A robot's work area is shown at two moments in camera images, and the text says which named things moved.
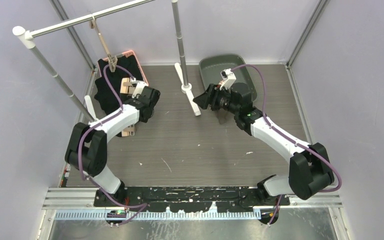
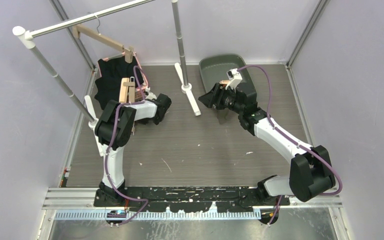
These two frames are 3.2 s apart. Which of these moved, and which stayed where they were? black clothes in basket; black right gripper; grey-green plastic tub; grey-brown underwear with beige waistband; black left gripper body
Moved: black left gripper body
Stayed: black right gripper; grey-brown underwear with beige waistband; black clothes in basket; grey-green plastic tub
